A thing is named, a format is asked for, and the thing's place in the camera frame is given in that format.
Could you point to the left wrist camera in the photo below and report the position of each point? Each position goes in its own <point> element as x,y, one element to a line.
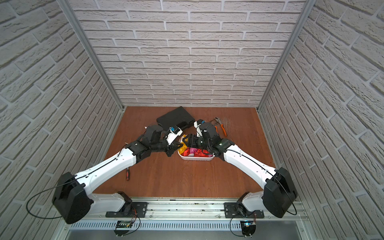
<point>172,134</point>

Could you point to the orange handled pliers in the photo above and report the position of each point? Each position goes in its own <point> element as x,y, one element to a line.
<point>217,123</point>

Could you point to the controller board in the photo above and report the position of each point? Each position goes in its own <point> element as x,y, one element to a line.
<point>124,228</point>
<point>248,228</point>

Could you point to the left controller board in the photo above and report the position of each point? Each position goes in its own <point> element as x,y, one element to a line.
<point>124,228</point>

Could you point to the red handled screwdriver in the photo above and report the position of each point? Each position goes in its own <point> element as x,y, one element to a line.
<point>128,174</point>

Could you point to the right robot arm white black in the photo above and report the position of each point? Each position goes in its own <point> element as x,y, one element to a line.
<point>279,191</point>

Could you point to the yellow tea bag packet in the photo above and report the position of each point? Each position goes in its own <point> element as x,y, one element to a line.
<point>183,148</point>

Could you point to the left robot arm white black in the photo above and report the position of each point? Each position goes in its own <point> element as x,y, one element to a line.
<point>73,195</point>

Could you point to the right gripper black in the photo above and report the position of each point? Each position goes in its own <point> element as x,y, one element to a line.
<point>191,140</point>

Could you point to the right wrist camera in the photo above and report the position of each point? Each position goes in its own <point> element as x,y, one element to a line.
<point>197,126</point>

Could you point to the aluminium rail frame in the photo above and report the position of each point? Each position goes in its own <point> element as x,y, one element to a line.
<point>190,219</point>

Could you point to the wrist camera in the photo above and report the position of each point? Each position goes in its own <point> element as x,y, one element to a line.
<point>172,134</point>
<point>197,126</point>

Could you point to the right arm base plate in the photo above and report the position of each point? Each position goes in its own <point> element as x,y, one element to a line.
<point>235,210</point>

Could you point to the right controller board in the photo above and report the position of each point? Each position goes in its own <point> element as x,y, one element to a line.
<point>248,228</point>

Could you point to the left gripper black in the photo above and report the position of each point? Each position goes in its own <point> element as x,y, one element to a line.
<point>173,146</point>

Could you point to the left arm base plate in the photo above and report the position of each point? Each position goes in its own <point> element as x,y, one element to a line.
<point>130,210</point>

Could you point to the black plastic tool case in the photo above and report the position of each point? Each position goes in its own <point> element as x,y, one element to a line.
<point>178,117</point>

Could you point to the white plastic storage box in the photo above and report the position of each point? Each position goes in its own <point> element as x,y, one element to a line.
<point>200,155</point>

